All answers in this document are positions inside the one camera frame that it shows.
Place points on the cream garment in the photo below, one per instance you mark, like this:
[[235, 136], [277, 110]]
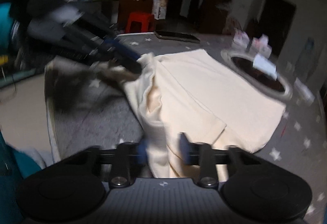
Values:
[[191, 93]]

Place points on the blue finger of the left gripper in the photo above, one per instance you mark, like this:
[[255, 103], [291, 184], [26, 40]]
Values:
[[122, 49]]

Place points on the dark wooden door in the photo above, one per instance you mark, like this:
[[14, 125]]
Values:
[[275, 22]]

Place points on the white paper bag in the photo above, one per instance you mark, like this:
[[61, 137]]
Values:
[[159, 9]]

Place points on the pink white tissue box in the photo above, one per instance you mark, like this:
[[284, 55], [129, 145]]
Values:
[[261, 46]]

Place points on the black smartphone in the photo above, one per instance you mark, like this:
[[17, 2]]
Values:
[[176, 36]]

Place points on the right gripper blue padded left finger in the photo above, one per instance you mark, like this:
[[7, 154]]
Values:
[[128, 161]]

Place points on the red plastic stool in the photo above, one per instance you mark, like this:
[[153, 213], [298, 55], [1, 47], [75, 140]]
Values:
[[146, 20]]

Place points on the white remote control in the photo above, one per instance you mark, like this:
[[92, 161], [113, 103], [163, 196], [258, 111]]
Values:
[[304, 91]]

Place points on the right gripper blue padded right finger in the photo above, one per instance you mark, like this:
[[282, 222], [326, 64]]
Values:
[[200, 155]]

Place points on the small white tissue pack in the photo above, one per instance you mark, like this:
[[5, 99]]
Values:
[[241, 38]]

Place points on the white tissue on cooktop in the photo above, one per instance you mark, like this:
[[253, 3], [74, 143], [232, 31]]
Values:
[[264, 65]]

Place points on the round induction cooktop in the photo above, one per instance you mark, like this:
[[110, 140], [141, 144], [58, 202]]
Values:
[[242, 63]]

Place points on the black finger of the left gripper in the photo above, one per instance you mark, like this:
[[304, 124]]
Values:
[[128, 63]]

